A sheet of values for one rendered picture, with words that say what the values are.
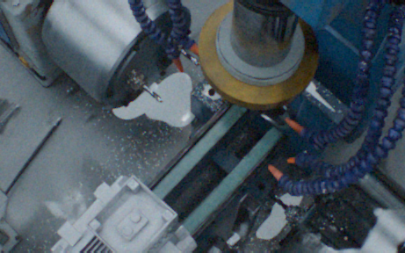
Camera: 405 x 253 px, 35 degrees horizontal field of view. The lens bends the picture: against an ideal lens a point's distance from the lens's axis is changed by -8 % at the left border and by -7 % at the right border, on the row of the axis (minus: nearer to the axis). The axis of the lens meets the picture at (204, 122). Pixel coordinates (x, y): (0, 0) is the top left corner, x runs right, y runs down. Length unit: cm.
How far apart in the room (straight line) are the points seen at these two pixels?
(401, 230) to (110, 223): 50
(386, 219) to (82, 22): 65
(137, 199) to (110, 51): 27
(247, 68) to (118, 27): 33
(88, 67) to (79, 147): 32
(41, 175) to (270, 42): 78
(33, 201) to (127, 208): 41
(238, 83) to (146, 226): 31
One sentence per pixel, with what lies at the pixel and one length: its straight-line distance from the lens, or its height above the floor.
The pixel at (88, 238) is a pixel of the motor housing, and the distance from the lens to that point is 120.
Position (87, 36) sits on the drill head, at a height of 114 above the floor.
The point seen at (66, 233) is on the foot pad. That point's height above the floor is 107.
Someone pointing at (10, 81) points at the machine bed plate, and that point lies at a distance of 164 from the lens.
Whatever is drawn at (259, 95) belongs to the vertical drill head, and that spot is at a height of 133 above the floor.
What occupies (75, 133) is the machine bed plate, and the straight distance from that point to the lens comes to 155.
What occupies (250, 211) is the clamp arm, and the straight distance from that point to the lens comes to 102.
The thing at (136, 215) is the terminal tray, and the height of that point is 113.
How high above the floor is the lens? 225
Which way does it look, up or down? 70 degrees down
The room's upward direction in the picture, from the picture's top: 2 degrees clockwise
